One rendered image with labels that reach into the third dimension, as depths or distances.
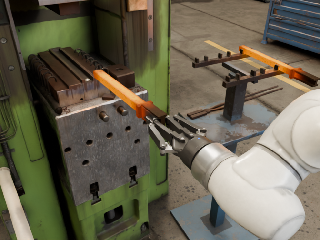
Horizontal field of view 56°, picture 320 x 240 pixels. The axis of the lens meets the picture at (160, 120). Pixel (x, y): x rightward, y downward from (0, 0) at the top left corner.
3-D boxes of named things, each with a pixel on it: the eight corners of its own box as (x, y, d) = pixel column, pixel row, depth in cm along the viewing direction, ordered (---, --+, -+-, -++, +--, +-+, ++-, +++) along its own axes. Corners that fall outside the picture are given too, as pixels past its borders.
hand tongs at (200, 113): (276, 86, 163) (277, 84, 163) (283, 89, 160) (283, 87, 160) (186, 115, 138) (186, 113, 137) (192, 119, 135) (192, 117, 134)
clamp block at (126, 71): (135, 86, 125) (135, 71, 121) (117, 91, 121) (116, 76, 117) (122, 76, 133) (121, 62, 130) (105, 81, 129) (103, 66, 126)
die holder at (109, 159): (150, 173, 145) (148, 90, 122) (75, 206, 128) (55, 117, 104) (102, 121, 185) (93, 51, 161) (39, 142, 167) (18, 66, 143)
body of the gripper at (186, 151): (188, 180, 63) (163, 156, 69) (218, 165, 67) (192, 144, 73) (190, 152, 59) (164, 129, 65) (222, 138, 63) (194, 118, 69)
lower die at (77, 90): (109, 94, 119) (107, 74, 115) (60, 107, 110) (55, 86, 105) (72, 61, 149) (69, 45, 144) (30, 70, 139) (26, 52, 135)
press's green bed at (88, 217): (151, 235, 171) (149, 173, 146) (89, 269, 153) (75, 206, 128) (108, 178, 209) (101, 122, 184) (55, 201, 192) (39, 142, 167)
